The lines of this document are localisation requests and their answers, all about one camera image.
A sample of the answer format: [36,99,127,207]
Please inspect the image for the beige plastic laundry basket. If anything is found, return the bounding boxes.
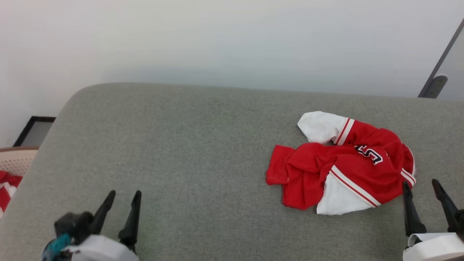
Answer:
[0,146,40,218]

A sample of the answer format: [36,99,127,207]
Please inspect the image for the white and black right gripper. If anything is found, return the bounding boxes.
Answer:
[402,178,464,261]

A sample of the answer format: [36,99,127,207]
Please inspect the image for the red and white jersey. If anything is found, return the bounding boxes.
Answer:
[266,111,417,216]

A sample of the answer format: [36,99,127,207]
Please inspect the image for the teal cable connector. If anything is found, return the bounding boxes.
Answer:
[41,233,72,261]

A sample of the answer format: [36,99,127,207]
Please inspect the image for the grey framed glass door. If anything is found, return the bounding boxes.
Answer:
[418,18,464,100]

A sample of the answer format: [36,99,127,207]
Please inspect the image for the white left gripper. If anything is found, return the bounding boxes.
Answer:
[63,190,142,261]

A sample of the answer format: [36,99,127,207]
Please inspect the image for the grey door handle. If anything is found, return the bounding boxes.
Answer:
[423,74,448,99]

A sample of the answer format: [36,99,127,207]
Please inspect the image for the red and white striped garment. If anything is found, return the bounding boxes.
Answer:
[0,170,23,214]

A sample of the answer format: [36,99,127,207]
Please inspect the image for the black framed panel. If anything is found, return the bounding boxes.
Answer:
[13,116,56,148]

